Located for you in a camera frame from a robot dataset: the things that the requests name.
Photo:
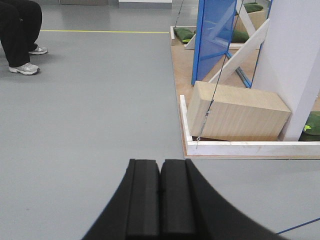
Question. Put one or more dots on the white wall panel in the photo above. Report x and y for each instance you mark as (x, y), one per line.
(289, 61)

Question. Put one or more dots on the green sandbag beside panel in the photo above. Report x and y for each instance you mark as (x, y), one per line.
(311, 131)

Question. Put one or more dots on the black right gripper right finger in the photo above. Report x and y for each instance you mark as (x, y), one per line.
(191, 209)

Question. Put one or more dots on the light wooden box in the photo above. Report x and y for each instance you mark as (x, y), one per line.
(230, 113)

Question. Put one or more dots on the person black trousers legs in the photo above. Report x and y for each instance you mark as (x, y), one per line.
(20, 24)

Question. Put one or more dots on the white diagonal brace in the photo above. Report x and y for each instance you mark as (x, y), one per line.
(256, 38)

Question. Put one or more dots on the white sneaker far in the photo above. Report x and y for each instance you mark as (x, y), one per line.
(39, 51)

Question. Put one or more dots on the plywood base platform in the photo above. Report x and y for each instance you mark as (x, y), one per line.
(182, 65)

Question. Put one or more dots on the white sneaker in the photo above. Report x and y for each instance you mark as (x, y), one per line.
(26, 69)
(39, 51)

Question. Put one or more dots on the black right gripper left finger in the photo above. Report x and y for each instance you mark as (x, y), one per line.
(133, 211)

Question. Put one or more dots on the white wooden border rail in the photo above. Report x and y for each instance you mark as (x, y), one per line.
(243, 149)

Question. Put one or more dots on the white sneaker near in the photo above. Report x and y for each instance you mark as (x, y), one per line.
(26, 69)

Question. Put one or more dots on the blue door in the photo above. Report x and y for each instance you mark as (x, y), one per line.
(216, 22)

